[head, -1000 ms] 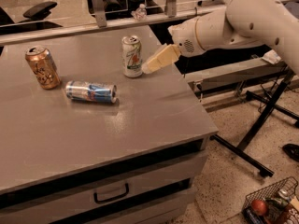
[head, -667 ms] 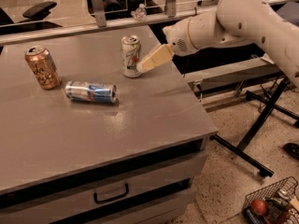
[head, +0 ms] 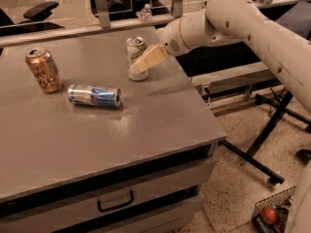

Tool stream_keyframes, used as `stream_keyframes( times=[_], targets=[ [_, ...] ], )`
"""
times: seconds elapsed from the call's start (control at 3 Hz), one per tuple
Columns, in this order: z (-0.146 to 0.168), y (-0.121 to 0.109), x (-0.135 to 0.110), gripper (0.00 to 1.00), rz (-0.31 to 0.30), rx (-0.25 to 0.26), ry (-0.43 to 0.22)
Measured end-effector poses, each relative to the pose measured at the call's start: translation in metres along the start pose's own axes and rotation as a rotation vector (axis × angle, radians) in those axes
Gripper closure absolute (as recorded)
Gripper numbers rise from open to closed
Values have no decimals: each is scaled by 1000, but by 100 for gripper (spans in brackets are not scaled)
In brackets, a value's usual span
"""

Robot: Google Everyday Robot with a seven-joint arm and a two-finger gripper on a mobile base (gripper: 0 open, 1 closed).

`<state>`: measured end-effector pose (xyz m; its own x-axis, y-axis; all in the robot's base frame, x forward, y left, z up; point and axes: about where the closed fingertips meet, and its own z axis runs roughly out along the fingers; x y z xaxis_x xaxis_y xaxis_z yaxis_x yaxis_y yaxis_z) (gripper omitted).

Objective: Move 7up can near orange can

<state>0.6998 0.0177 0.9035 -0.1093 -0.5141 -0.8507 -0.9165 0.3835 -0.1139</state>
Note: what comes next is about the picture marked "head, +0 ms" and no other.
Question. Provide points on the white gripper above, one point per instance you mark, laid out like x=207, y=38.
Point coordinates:
x=170, y=38

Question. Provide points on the white green 7up can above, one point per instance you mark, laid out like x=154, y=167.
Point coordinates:
x=134, y=47

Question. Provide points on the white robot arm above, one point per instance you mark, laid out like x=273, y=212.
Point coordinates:
x=221, y=22

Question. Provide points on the blue silver Red Bull can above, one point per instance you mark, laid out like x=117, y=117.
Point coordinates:
x=93, y=95

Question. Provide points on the orange LaCroix can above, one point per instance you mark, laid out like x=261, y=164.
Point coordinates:
x=42, y=66

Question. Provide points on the clear plastic water bottle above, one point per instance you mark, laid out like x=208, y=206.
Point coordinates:
x=145, y=13

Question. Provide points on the black office chair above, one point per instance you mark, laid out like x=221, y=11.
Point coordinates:
x=26, y=16

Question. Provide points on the black metal floor stand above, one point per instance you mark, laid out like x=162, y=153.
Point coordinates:
x=280, y=106

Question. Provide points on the red apple in basket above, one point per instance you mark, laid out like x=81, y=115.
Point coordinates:
x=269, y=215

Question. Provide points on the grey drawer with black handle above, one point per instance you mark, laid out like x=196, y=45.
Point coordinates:
x=156, y=203

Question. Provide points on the black wire basket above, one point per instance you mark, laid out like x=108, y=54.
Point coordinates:
x=281, y=203

